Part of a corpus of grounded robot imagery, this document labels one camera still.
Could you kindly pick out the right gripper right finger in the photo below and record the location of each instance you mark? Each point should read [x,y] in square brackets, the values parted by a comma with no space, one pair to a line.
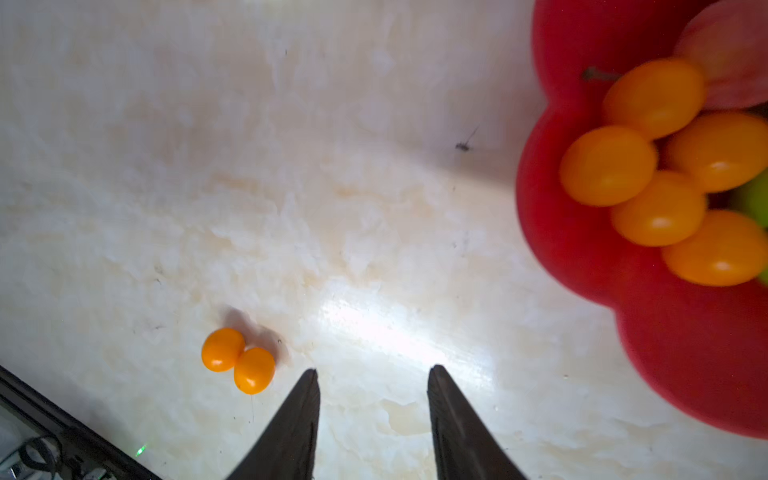
[463,446]

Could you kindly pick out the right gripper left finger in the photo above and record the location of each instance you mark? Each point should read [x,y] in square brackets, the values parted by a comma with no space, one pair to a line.
[286,448]

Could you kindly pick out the red flower-shaped fruit bowl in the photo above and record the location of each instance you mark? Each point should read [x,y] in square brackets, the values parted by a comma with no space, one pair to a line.
[703,349]

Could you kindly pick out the orange fake fruit cluster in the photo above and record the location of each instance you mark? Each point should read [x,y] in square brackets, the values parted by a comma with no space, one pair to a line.
[657,98]
[728,249]
[607,166]

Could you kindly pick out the orange fake fruit cluster bottom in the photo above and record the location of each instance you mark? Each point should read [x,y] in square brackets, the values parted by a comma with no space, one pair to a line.
[728,249]

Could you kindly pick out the green fake pear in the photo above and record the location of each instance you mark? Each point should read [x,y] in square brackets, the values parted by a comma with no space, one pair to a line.
[751,199]

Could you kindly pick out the orange fake fruit top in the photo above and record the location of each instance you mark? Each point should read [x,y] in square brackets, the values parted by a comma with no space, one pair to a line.
[719,151]

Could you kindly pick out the pink fake peach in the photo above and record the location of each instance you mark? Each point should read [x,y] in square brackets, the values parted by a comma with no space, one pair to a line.
[728,41]

